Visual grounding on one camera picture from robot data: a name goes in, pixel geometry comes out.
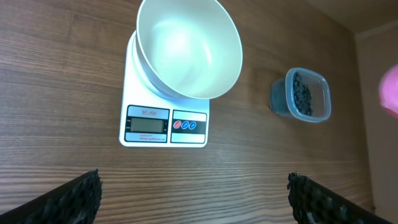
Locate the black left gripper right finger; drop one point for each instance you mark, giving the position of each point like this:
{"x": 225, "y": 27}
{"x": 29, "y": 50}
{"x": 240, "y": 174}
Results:
{"x": 314, "y": 203}

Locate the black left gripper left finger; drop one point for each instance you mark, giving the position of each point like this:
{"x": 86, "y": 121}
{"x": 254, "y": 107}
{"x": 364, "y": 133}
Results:
{"x": 76, "y": 201}

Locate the pink scoop with blue handle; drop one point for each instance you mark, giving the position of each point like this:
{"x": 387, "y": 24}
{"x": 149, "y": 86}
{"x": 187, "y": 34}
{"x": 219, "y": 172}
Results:
{"x": 388, "y": 91}

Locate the white digital kitchen scale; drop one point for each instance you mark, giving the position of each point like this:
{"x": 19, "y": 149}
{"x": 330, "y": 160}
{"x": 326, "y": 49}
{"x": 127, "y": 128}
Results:
{"x": 150, "y": 118}

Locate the white bowl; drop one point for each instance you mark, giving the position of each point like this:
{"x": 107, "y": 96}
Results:
{"x": 189, "y": 48}

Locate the black beans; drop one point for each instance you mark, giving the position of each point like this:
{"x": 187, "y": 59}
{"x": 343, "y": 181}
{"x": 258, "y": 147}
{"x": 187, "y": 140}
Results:
{"x": 302, "y": 96}

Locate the clear plastic container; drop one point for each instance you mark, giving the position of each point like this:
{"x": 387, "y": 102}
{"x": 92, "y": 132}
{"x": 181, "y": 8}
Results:
{"x": 281, "y": 97}

